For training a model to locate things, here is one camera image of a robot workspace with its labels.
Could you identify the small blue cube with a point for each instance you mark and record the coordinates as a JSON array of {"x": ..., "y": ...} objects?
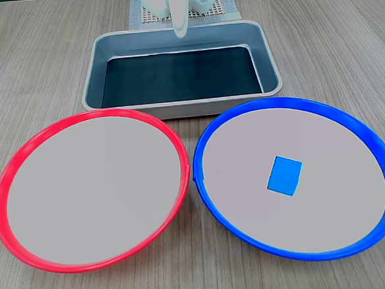
[{"x": 284, "y": 176}]

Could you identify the black tray mat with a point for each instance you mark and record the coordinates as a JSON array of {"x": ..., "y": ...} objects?
[{"x": 181, "y": 76}]

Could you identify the steel tray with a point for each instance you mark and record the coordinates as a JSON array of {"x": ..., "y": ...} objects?
[{"x": 183, "y": 107}]

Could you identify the red-rimmed white plate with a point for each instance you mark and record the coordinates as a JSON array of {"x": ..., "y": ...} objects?
[{"x": 93, "y": 191}]

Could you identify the blue-rimmed white plate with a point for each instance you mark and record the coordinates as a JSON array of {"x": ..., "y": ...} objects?
[{"x": 316, "y": 215}]

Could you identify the pale perforated base plate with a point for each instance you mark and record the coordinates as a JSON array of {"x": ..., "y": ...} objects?
[{"x": 218, "y": 12}]

